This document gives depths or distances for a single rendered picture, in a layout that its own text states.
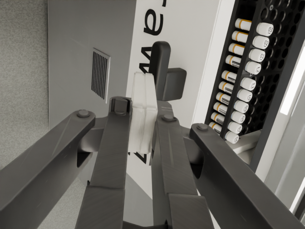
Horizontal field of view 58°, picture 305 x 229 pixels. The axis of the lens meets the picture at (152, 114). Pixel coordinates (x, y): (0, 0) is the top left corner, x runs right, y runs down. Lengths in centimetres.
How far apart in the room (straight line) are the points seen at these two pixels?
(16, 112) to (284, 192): 103
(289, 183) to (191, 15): 24
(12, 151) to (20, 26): 51
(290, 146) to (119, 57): 41
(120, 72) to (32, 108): 65
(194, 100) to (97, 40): 50
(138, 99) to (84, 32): 64
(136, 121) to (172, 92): 9
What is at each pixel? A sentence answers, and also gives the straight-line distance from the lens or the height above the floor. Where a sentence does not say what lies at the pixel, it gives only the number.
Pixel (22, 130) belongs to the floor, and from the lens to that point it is 126.
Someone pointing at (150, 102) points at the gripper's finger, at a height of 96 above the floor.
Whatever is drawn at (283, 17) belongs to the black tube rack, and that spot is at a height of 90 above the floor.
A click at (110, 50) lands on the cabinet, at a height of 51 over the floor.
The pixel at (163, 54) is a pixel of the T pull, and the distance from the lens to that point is 22.
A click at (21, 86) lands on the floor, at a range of 118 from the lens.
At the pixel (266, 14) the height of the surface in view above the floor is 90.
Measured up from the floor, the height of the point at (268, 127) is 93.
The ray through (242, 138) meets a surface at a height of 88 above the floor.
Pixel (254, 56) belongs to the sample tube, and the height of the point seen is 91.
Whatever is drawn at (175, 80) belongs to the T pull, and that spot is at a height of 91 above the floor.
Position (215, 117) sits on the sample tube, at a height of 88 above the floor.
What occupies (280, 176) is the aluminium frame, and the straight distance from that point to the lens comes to 39.
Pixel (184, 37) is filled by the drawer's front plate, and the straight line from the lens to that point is 25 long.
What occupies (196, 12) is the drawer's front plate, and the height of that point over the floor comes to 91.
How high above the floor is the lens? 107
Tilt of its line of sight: 44 degrees down
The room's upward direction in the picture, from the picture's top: 125 degrees clockwise
